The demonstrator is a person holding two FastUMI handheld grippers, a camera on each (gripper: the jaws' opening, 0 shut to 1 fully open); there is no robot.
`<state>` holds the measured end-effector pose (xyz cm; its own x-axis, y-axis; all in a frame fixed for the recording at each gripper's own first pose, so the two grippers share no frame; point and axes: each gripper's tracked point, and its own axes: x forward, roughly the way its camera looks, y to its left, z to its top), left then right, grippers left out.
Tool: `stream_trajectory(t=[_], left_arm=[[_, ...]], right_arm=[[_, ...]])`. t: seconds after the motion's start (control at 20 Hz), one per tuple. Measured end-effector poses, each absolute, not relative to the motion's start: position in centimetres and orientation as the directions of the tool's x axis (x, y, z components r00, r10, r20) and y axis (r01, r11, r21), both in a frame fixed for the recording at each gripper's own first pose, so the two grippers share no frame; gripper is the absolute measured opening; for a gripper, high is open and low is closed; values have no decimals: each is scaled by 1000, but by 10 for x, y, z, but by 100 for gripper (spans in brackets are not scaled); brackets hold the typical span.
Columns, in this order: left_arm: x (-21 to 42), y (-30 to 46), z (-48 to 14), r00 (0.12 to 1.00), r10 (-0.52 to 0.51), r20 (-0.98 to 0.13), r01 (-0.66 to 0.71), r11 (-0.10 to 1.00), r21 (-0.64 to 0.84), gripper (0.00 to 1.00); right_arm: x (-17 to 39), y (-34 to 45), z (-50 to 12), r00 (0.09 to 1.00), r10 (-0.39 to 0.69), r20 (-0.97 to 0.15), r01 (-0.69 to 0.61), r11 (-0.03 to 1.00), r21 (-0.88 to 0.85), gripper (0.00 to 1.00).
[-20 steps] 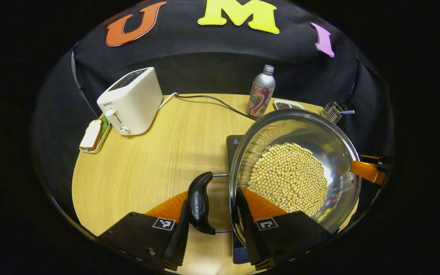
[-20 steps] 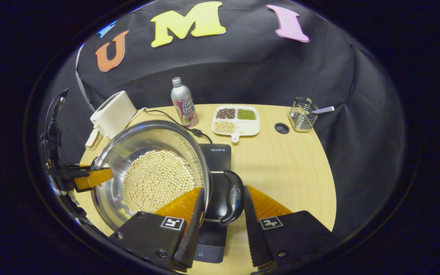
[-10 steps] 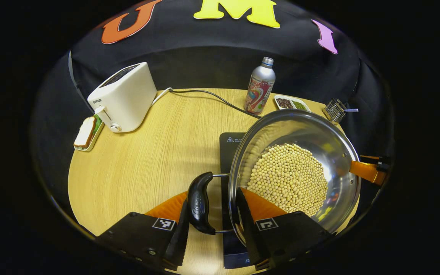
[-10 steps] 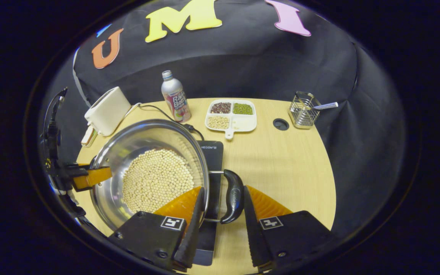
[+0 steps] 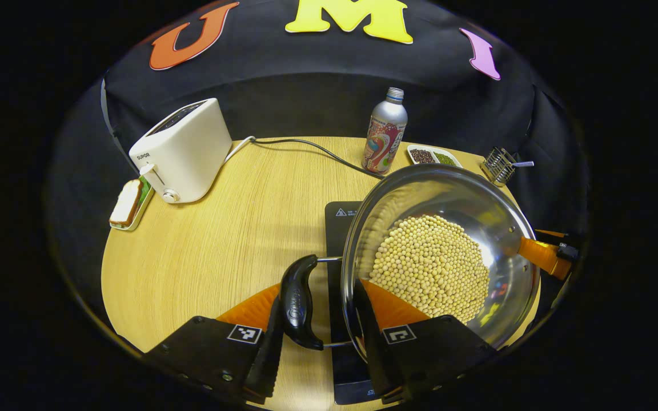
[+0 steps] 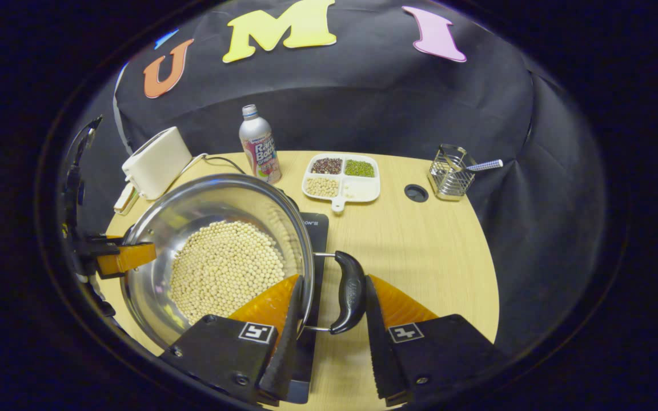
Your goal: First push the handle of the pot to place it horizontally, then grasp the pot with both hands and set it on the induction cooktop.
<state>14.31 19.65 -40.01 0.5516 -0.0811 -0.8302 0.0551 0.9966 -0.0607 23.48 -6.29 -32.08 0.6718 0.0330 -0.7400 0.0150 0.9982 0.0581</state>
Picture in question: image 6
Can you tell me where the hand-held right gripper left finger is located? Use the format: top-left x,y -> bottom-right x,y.
161,274 -> 306,407

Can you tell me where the metal wire utensil holder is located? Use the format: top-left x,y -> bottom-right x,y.
427,144 -> 476,202

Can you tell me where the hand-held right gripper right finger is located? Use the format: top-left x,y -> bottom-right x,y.
365,274 -> 507,407

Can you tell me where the small portion of soybeans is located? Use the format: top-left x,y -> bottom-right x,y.
305,177 -> 340,198

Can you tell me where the white toaster cable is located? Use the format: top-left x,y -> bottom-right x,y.
180,152 -> 208,175

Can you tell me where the black induction cooktop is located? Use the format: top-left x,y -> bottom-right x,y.
283,197 -> 330,405

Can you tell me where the white toaster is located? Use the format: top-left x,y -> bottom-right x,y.
122,126 -> 192,200

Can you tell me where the stainless steel pot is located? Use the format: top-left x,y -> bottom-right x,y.
121,174 -> 367,350

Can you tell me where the portion of red beans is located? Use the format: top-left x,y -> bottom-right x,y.
311,158 -> 344,175

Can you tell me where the portion of green beans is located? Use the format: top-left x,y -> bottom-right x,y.
344,159 -> 375,178

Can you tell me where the white divided dish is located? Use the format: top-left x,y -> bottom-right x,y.
302,152 -> 381,213

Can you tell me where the silver drink bottle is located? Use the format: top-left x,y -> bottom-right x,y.
239,104 -> 282,184

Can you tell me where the black power cable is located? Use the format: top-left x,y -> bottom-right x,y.
206,155 -> 247,175

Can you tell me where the pile of soybeans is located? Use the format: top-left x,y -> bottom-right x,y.
169,220 -> 287,326

